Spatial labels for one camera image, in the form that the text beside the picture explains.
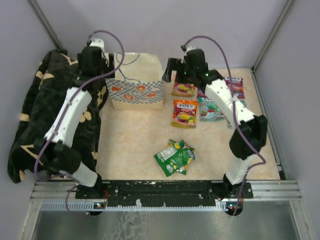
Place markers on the right aluminium frame post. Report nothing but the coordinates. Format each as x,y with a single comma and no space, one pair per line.
273,34

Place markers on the aluminium frame post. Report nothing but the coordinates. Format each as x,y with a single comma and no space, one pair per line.
273,34
37,10

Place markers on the blue checkered paper bag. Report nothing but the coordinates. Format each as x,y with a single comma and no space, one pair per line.
137,84

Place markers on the left aluminium frame post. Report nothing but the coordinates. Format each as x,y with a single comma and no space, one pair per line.
37,10

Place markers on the black floral plush blanket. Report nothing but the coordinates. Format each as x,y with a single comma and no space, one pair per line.
42,103

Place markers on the green Fox's candy packet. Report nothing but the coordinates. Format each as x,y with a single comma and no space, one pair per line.
162,159
183,157

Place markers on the orange Fox's candy packet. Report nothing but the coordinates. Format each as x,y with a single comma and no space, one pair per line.
183,90
184,114

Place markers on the purple Fox's candy packet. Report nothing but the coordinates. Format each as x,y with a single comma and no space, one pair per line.
237,86

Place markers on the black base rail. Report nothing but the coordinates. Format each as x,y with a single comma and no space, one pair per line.
176,193

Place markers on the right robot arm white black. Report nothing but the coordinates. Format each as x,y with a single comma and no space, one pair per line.
250,129

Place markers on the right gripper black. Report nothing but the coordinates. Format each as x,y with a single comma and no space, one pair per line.
174,64

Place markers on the pink Fox's candy packet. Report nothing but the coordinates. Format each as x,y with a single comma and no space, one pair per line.
200,94

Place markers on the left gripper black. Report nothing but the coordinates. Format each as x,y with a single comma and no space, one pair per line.
107,69

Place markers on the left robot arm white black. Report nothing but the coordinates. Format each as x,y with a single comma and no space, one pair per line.
55,148

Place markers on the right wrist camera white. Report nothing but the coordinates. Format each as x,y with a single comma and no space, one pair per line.
186,48

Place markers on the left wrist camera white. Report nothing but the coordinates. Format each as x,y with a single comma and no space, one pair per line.
96,42

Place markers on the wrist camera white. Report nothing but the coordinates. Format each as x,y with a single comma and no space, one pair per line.
96,42
186,48

